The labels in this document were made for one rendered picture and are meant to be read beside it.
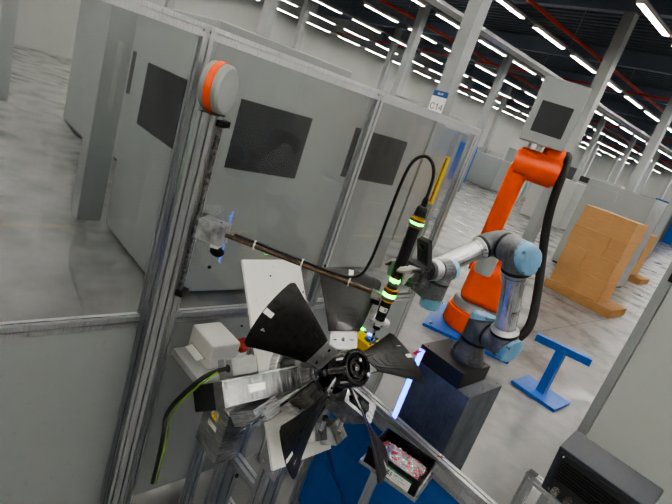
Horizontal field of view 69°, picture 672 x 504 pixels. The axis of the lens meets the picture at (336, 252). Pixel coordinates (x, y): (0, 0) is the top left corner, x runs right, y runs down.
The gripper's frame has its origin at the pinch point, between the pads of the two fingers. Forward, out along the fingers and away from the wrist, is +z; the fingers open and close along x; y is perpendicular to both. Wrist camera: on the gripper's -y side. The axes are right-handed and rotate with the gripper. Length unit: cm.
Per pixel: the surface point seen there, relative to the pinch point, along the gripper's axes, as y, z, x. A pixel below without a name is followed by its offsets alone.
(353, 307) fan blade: 21.1, -1.6, 10.6
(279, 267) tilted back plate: 21.1, 7.8, 41.4
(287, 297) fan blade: 15.7, 28.6, 11.4
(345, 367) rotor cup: 32.1, 12.1, -4.9
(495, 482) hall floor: 156, -182, -9
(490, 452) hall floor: 156, -208, 9
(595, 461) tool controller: 32, -35, -67
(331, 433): 62, 4, -3
